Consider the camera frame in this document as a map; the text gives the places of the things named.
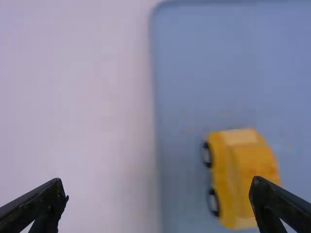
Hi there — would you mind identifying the yellow toy car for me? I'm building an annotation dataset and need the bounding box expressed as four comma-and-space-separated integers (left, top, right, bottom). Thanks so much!
201, 127, 282, 230

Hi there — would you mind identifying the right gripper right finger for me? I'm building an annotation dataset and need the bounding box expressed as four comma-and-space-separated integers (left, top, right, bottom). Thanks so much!
248, 175, 311, 233

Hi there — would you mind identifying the blue mat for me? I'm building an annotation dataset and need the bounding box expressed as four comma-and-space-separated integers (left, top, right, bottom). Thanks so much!
148, 0, 311, 233

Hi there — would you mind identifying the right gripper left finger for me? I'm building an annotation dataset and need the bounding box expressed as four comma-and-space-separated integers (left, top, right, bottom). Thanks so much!
0, 177, 69, 233

